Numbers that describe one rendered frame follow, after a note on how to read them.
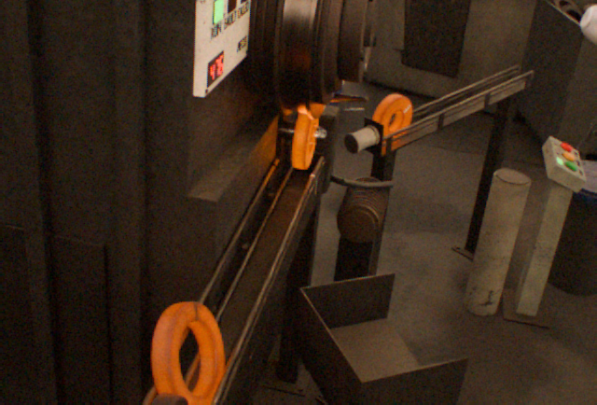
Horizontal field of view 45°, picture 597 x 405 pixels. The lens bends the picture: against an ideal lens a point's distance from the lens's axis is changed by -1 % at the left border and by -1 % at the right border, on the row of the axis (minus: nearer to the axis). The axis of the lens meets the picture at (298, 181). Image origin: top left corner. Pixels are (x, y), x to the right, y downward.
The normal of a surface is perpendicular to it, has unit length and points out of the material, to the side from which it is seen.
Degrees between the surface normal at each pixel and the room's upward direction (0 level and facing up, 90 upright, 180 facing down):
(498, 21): 90
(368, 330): 5
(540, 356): 0
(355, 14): 75
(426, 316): 0
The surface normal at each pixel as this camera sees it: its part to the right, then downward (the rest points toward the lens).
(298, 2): -0.18, 0.13
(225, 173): 0.09, -0.88
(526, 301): -0.22, 0.43
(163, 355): -0.38, -0.27
